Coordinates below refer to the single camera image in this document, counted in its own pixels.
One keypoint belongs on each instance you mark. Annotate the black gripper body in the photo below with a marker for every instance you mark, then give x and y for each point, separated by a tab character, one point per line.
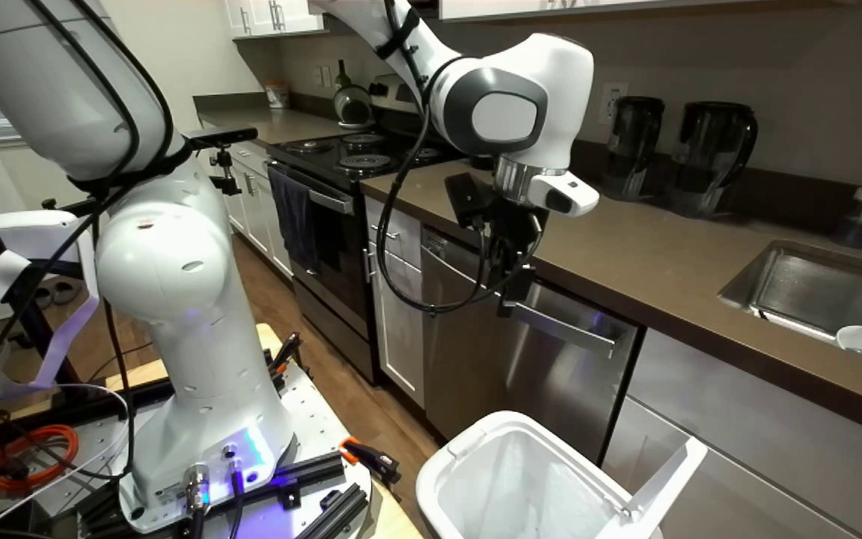
518	227

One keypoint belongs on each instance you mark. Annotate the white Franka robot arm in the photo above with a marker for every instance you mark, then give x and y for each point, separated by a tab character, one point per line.
180	299

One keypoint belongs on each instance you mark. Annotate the white plastic trash bin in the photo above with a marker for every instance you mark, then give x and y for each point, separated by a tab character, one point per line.
509	479

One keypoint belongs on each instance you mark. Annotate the white bin liner bag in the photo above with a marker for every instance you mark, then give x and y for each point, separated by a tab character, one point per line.
522	495

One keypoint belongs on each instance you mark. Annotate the stainless steel dishwasher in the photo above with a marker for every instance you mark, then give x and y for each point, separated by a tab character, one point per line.
471	389

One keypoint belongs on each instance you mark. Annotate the narrow grey base cabinet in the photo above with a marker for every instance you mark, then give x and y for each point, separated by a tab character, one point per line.
397	338

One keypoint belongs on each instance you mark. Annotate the dark water filter pitcher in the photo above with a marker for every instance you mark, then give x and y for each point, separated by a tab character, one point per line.
633	149

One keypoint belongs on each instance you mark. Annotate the black oven range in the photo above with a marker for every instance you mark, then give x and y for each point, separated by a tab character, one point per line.
337	248

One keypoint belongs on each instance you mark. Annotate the black coffee maker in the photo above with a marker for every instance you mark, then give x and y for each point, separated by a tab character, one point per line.
711	158

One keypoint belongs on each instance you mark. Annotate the steel kettle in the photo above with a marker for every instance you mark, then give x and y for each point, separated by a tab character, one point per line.
352	99

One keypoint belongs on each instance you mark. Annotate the dark hanging dish towel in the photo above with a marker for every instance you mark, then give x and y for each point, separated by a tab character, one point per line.
296	220

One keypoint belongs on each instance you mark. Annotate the orange black clamp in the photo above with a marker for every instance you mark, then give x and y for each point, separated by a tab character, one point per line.
371	459
286	353

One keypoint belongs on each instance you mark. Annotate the white perforated robot table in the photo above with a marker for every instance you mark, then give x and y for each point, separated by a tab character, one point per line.
314	407

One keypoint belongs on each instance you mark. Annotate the white base cabinets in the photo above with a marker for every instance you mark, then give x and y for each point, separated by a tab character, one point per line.
251	197

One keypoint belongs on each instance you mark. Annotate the stainless steel sink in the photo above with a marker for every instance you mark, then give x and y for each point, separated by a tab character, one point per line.
820	289

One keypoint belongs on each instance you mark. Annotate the grey sink base cabinet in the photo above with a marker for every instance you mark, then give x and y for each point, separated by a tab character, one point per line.
778	459

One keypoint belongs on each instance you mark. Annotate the white chair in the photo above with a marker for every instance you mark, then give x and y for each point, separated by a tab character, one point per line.
30	227

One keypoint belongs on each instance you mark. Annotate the white wall outlet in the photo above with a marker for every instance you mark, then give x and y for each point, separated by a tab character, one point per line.
611	103

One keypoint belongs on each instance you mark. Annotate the wall cabinet over counter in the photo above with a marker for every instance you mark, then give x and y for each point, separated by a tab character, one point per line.
651	4

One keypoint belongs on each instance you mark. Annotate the black aluminium rail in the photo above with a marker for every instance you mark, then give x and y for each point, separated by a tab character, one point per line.
337	509
313	467

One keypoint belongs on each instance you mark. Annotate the black camera bar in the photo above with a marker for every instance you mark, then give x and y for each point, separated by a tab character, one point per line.
222	136

